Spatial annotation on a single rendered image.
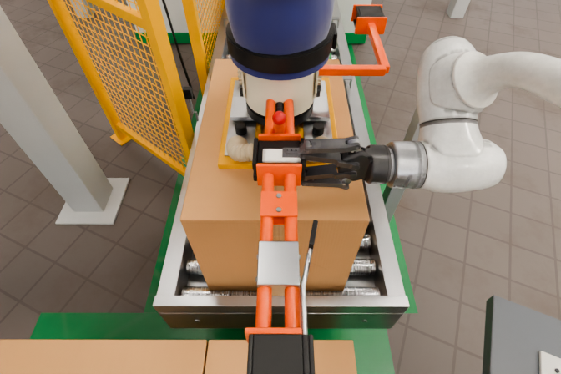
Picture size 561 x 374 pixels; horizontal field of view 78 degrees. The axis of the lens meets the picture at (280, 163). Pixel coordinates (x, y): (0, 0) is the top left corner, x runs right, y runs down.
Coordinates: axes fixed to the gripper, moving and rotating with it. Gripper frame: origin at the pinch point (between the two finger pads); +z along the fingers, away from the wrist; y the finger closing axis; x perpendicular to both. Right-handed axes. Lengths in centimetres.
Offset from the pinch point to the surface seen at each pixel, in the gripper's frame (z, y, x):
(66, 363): 56, 54, -24
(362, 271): -26, 53, 1
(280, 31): 0.3, -18.4, 15.3
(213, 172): 15.5, 12.9, 8.1
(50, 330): 96, 109, -2
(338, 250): -14.2, 26.4, -4.9
